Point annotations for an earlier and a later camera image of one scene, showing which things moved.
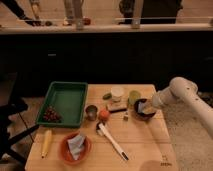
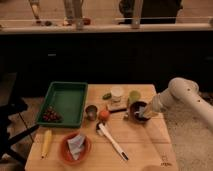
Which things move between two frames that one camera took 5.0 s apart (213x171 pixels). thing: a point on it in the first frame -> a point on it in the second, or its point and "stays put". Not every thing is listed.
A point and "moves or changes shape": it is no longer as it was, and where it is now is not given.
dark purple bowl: x=148 y=108 moves or changes shape
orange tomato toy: x=103 y=114 stays put
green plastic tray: x=68 y=98 stays put
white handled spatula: x=102 y=130 stays put
